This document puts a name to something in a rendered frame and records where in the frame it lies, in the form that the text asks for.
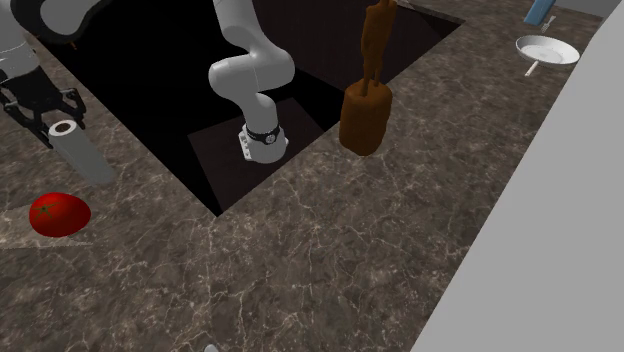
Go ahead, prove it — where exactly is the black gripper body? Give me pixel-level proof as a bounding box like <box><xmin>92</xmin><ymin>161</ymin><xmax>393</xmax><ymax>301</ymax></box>
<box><xmin>0</xmin><ymin>67</ymin><xmax>66</xmax><ymax>112</ymax></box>

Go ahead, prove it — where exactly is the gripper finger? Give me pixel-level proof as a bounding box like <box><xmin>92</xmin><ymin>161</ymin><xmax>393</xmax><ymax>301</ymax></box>
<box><xmin>57</xmin><ymin>87</ymin><xmax>88</xmax><ymax>132</ymax></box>
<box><xmin>0</xmin><ymin>97</ymin><xmax>54</xmax><ymax>150</ymax></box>

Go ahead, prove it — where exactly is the grey paper towel roll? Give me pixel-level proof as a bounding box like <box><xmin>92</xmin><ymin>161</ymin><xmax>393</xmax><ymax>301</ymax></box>
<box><xmin>47</xmin><ymin>119</ymin><xmax>117</xmax><ymax>187</ymax></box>

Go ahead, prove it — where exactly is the red tomato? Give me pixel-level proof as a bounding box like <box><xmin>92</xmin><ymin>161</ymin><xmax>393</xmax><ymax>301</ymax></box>
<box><xmin>28</xmin><ymin>191</ymin><xmax>92</xmax><ymax>239</ymax></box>

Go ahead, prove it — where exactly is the dark robot stand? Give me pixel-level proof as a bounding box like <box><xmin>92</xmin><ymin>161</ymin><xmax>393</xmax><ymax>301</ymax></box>
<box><xmin>186</xmin><ymin>96</ymin><xmax>327</xmax><ymax>216</ymax></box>

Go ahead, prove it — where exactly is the brown figure on round base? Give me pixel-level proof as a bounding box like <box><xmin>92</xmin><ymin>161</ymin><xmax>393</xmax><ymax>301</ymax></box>
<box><xmin>338</xmin><ymin>0</ymin><xmax>399</xmax><ymax>158</ymax></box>

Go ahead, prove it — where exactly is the blue flat box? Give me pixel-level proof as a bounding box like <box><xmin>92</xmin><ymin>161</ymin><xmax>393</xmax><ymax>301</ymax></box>
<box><xmin>523</xmin><ymin>0</ymin><xmax>557</xmax><ymax>27</ymax></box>

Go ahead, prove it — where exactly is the white frying pan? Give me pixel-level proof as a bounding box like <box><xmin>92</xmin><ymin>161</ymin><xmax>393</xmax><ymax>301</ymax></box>
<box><xmin>515</xmin><ymin>34</ymin><xmax>582</xmax><ymax>78</ymax></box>

